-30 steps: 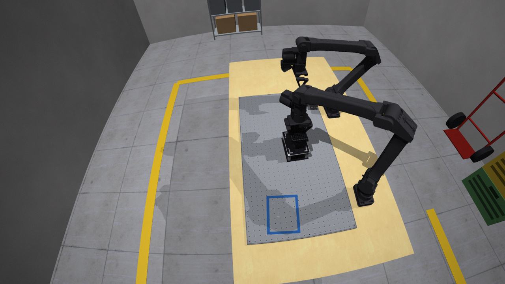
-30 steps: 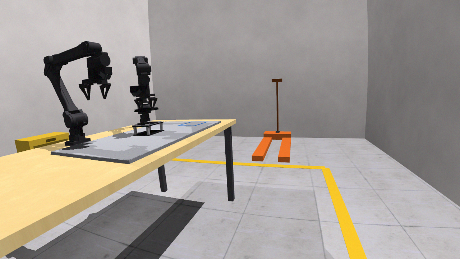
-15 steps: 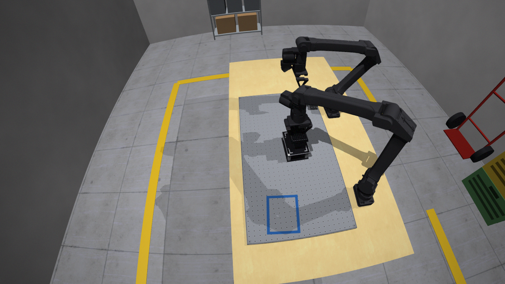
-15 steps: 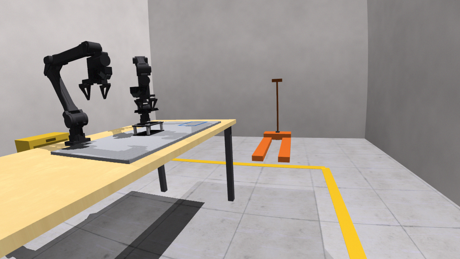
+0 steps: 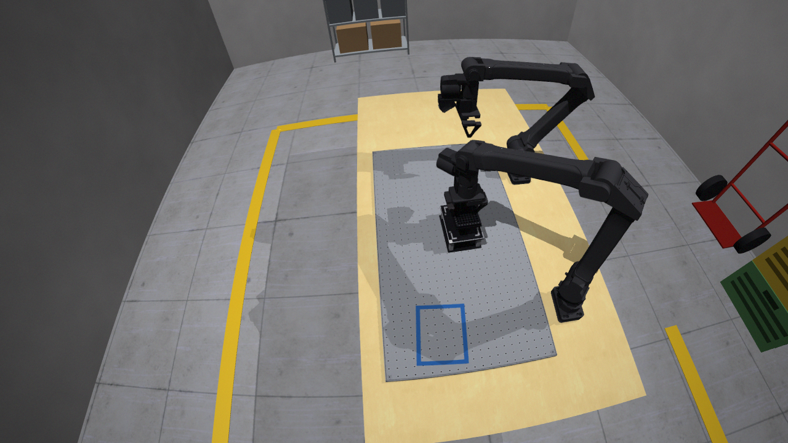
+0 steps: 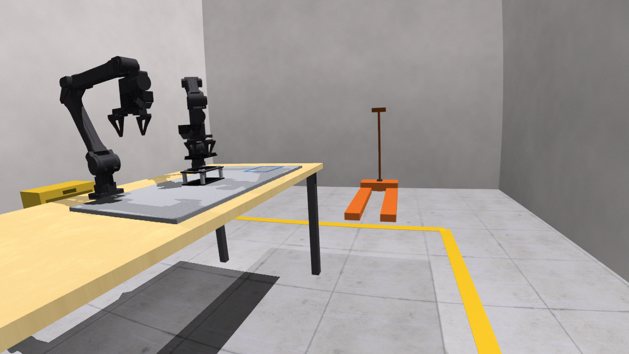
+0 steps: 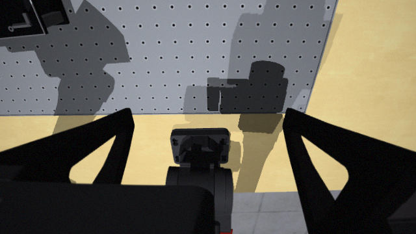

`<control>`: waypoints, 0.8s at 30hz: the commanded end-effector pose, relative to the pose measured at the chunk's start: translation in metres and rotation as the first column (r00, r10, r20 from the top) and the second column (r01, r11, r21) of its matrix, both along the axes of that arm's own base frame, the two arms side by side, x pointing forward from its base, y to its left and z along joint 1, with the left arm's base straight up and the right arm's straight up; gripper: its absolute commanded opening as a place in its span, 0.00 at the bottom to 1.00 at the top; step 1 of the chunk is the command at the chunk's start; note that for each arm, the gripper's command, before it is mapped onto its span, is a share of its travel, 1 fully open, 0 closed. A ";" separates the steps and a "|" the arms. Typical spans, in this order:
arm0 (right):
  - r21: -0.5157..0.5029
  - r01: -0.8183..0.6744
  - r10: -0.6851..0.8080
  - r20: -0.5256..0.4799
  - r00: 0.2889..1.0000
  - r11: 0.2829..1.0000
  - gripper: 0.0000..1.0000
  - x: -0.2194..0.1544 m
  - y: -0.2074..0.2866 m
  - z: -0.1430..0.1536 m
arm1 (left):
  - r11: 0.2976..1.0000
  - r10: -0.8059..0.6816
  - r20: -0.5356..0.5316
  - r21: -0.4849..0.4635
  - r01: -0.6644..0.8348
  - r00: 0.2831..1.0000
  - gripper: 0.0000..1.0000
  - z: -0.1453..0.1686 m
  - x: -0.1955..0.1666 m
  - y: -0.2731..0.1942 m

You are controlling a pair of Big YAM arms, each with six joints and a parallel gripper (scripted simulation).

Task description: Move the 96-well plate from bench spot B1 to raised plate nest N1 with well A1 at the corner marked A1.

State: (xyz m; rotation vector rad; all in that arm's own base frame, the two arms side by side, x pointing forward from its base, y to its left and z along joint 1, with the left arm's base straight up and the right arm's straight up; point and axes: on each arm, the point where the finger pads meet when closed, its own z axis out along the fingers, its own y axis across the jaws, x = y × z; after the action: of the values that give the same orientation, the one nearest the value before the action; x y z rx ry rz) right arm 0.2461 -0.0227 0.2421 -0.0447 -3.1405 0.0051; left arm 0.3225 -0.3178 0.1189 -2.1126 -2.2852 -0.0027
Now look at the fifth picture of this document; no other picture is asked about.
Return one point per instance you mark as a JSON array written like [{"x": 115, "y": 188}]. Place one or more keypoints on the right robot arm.
[{"x": 566, "y": 73}]

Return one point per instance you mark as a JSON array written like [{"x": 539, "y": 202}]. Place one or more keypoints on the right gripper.
[{"x": 474, "y": 112}]

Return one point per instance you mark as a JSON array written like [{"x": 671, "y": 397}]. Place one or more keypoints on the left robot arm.
[{"x": 598, "y": 179}]

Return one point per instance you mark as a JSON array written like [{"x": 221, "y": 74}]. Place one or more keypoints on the blue tape outline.
[{"x": 464, "y": 333}]

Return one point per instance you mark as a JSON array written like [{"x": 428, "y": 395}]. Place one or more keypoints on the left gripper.
[{"x": 470, "y": 195}]

